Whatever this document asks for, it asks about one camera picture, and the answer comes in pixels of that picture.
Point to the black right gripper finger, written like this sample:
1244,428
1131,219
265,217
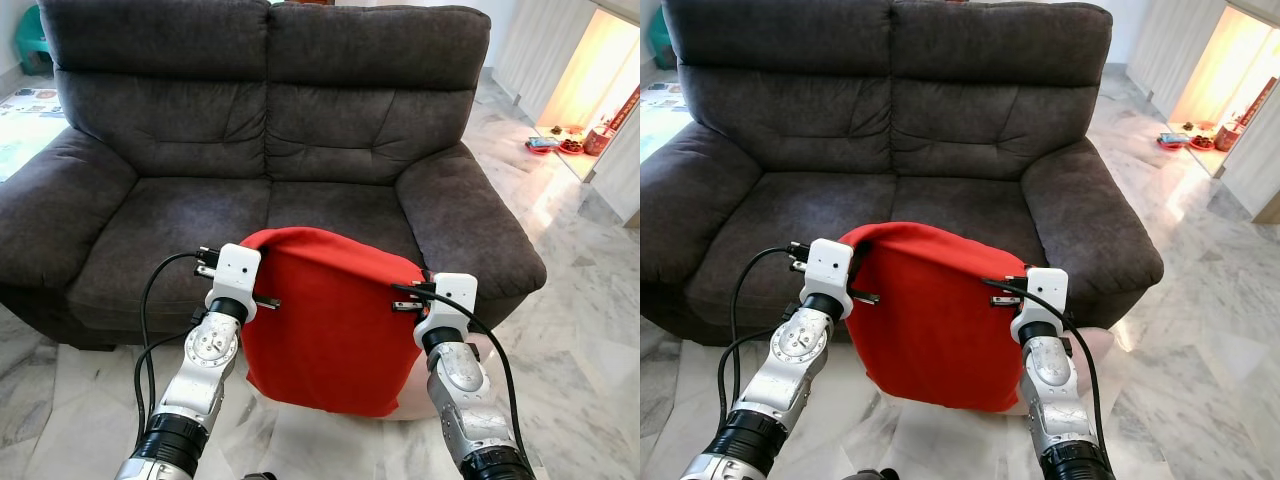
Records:
408,305
1003,300

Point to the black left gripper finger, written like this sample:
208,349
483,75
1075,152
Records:
866,296
268,301

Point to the red pillow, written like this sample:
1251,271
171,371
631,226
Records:
330,330
940,330

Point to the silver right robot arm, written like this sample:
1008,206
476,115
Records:
1050,385
460,390

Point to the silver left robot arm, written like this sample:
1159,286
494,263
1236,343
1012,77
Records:
205,370
790,370

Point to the dark grey fabric sofa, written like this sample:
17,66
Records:
930,130
300,130

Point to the printed floor mat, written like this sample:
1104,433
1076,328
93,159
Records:
662,97
30,100

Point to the blue and red tray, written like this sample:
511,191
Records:
1173,141
543,146

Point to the small red bowl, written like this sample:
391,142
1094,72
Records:
572,146
1201,143

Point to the light wooden cabinet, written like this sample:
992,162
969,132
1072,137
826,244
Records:
620,170
1255,170

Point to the red jar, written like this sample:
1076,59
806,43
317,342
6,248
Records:
1229,136
600,138

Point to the tall red box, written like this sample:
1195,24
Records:
1262,100
630,105

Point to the white panelled cabinet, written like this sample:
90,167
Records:
1170,45
540,50

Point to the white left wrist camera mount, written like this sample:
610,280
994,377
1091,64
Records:
235,270
828,265

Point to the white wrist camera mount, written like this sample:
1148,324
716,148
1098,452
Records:
455,295
828,265
235,270
1045,290

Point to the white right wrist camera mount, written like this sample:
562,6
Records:
455,295
1045,290

